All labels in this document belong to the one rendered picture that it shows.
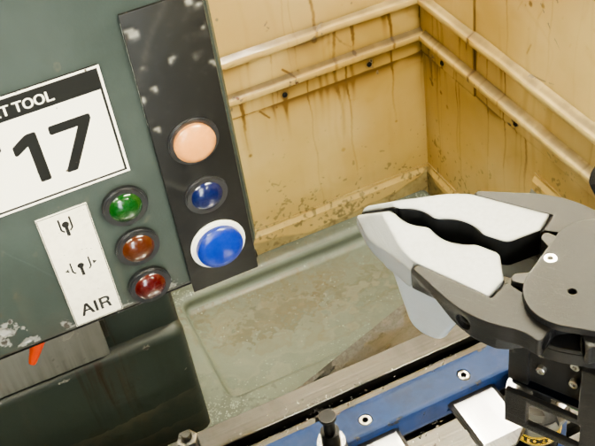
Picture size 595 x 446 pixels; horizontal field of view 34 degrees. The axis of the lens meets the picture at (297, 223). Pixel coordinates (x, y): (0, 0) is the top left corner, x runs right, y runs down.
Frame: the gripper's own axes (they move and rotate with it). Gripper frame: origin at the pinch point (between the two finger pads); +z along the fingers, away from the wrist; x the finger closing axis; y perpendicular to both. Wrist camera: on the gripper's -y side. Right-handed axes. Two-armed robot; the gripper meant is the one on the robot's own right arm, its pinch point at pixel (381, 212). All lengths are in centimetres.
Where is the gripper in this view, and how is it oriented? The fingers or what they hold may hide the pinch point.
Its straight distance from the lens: 49.2
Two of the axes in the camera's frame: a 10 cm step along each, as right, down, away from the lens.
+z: -8.1, -3.0, 5.1
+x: 5.8, -5.9, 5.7
